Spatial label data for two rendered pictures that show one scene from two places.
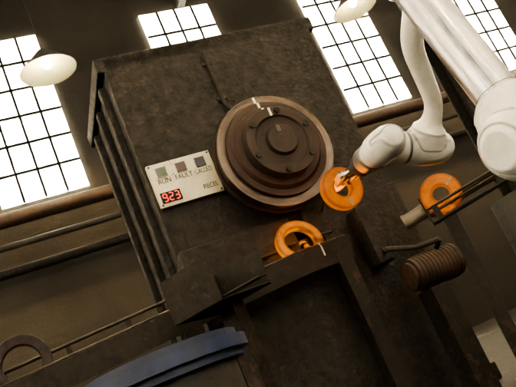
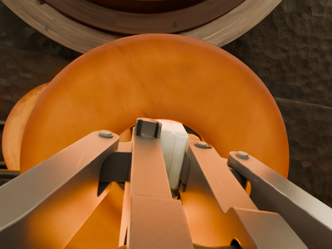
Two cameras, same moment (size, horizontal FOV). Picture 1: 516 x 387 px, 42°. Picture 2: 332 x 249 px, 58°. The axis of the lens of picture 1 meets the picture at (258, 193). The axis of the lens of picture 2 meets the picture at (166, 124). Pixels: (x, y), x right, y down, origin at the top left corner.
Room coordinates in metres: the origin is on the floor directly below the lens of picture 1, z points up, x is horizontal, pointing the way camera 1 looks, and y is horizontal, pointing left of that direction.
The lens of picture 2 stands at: (2.09, -0.32, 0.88)
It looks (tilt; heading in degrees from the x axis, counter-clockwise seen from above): 10 degrees down; 16
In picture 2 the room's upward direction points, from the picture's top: 11 degrees clockwise
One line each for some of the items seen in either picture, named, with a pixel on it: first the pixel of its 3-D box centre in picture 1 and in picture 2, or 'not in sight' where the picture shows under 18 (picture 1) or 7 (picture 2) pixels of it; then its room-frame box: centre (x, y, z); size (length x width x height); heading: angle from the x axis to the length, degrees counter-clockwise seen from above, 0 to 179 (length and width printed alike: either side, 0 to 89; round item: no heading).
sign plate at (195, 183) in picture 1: (185, 179); not in sight; (2.43, 0.24, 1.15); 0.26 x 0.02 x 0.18; 113
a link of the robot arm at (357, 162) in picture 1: (368, 158); not in sight; (2.04, -0.36, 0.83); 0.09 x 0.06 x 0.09; 113
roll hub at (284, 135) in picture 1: (280, 141); not in sight; (2.38, -0.16, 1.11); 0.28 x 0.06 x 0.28; 113
